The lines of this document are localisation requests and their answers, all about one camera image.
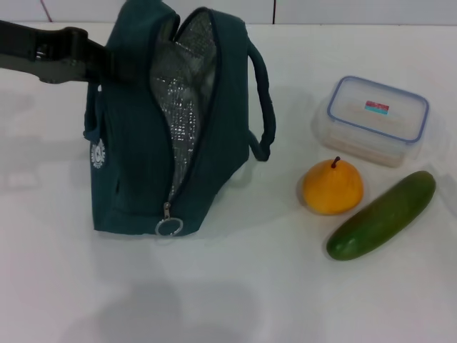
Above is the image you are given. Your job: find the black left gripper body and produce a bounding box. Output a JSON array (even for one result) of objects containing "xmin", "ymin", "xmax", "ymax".
[{"xmin": 0, "ymin": 19, "xmax": 89, "ymax": 86}]

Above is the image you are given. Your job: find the dark teal insulated lunch bag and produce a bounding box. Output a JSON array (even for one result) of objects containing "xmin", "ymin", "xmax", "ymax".
[{"xmin": 82, "ymin": 0, "xmax": 278, "ymax": 239}]

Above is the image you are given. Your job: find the clear plastic container blue rim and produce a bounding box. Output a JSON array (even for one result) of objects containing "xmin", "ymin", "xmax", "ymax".
[{"xmin": 316, "ymin": 75, "xmax": 431, "ymax": 169}]

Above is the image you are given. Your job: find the green cucumber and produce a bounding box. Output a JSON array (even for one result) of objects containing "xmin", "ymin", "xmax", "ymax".
[{"xmin": 326, "ymin": 170, "xmax": 437, "ymax": 262}]

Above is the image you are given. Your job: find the yellow orange pear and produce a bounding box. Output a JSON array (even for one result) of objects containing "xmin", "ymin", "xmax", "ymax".
[{"xmin": 301, "ymin": 156, "xmax": 365, "ymax": 216}]

